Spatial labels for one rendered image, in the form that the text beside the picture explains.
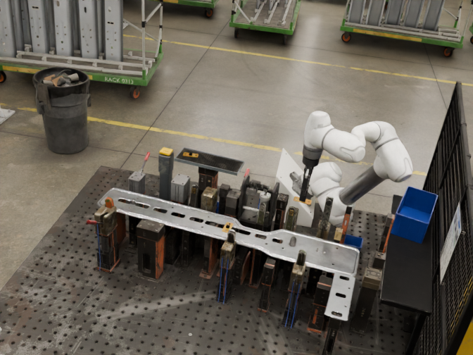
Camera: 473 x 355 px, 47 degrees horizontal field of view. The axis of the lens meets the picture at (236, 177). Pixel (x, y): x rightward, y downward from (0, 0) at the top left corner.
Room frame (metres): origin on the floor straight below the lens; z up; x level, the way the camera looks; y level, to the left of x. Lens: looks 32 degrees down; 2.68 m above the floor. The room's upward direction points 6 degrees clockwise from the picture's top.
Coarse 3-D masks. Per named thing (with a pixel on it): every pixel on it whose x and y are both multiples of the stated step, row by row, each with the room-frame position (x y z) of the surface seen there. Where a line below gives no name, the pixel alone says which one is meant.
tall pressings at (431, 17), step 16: (352, 0) 8.88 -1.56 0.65; (384, 0) 8.78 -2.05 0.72; (400, 0) 9.03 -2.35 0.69; (416, 0) 8.99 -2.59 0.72; (432, 0) 8.95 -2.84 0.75; (352, 16) 8.91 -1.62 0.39; (368, 16) 8.81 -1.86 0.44; (400, 16) 8.94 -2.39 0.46; (416, 16) 8.96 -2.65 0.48; (432, 16) 8.91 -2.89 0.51
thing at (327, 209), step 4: (328, 200) 2.21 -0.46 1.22; (332, 200) 2.23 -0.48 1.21; (328, 204) 2.20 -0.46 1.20; (324, 208) 2.23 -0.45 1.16; (328, 208) 2.23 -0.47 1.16; (324, 212) 2.22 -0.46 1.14; (328, 212) 2.23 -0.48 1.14; (324, 216) 2.23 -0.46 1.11; (328, 216) 2.21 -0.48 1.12; (328, 220) 2.21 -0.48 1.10
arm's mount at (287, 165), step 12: (288, 156) 3.03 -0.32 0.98; (288, 168) 2.91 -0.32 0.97; (300, 168) 3.04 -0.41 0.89; (276, 180) 2.71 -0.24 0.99; (288, 180) 2.79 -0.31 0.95; (288, 192) 2.70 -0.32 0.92; (288, 204) 2.70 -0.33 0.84; (300, 204) 2.69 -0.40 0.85; (312, 204) 2.80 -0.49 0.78; (300, 216) 2.69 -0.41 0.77; (312, 216) 2.69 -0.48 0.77
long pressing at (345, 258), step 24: (120, 192) 2.42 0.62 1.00; (144, 216) 2.23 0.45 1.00; (168, 216) 2.25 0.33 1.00; (192, 216) 2.27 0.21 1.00; (216, 216) 2.29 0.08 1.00; (240, 240) 2.11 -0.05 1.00; (264, 240) 2.13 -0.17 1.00; (288, 240) 2.14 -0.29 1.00; (312, 240) 2.16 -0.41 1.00; (312, 264) 1.98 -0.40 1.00; (336, 264) 2.00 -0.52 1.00
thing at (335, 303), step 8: (336, 280) 1.88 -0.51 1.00; (344, 280) 1.89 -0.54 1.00; (352, 280) 1.89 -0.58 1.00; (336, 288) 1.83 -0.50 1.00; (344, 288) 1.84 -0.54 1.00; (352, 288) 1.84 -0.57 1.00; (336, 296) 1.78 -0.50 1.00; (352, 296) 1.79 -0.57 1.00; (328, 304) 1.72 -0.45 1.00; (336, 304) 1.73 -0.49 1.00; (344, 304) 1.73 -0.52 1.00; (328, 312) 1.68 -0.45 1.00; (344, 312) 1.69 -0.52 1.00
